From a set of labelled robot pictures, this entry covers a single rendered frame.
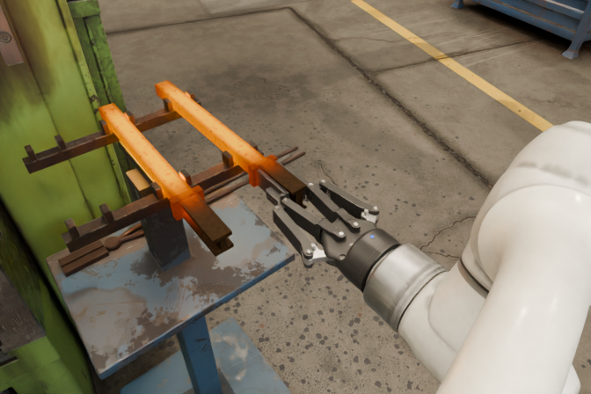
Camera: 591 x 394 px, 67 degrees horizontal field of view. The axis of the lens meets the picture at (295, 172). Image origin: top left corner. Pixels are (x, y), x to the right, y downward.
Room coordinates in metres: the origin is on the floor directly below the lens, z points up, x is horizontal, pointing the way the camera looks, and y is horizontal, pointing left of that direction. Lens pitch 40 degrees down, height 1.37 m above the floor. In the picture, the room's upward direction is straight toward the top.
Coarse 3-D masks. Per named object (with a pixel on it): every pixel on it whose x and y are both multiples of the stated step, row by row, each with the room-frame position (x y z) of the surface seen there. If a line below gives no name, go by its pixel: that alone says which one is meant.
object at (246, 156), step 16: (160, 96) 0.76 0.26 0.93; (176, 96) 0.73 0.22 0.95; (192, 112) 0.67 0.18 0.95; (208, 128) 0.62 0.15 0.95; (224, 128) 0.62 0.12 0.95; (224, 144) 0.58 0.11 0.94; (240, 144) 0.58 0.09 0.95; (240, 160) 0.55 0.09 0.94; (256, 160) 0.54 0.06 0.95; (272, 160) 0.52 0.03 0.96; (256, 176) 0.51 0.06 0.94; (272, 176) 0.49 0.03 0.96; (288, 176) 0.49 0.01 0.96; (288, 192) 0.46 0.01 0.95
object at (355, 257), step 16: (336, 224) 0.40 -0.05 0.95; (368, 224) 0.40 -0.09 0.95; (336, 240) 0.37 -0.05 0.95; (352, 240) 0.37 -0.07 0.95; (368, 240) 0.35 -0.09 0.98; (384, 240) 0.35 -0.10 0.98; (336, 256) 0.35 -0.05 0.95; (352, 256) 0.34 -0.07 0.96; (368, 256) 0.33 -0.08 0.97; (352, 272) 0.33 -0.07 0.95; (368, 272) 0.32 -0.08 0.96
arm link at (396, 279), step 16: (384, 256) 0.33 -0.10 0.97; (400, 256) 0.32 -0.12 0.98; (416, 256) 0.32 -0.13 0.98; (384, 272) 0.31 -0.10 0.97; (400, 272) 0.30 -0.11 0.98; (416, 272) 0.30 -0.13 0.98; (432, 272) 0.30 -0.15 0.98; (368, 288) 0.30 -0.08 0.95; (384, 288) 0.29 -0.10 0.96; (400, 288) 0.28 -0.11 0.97; (416, 288) 0.28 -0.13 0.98; (368, 304) 0.30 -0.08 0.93; (384, 304) 0.28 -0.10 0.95; (400, 304) 0.27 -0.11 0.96; (384, 320) 0.28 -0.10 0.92
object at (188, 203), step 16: (112, 112) 0.67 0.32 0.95; (112, 128) 0.64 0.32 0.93; (128, 128) 0.62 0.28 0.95; (128, 144) 0.58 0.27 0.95; (144, 144) 0.58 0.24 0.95; (144, 160) 0.54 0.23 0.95; (160, 160) 0.54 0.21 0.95; (160, 176) 0.50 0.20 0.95; (176, 176) 0.50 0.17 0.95; (176, 192) 0.46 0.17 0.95; (192, 192) 0.46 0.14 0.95; (176, 208) 0.44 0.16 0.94; (192, 208) 0.43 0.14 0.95; (208, 208) 0.43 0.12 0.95; (192, 224) 0.42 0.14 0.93; (208, 224) 0.40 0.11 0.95; (224, 224) 0.40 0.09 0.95; (208, 240) 0.39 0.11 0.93; (224, 240) 0.38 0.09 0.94
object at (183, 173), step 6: (126, 114) 0.67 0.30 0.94; (132, 114) 0.67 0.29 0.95; (102, 120) 0.65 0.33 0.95; (132, 120) 0.67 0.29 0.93; (102, 126) 0.64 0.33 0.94; (108, 126) 0.64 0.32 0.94; (108, 132) 0.64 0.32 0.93; (180, 174) 0.51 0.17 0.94; (186, 174) 0.51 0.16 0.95; (186, 180) 0.50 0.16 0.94; (150, 186) 0.48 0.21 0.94; (156, 186) 0.48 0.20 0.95; (156, 192) 0.47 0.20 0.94; (162, 192) 0.48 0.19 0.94; (162, 198) 0.47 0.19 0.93
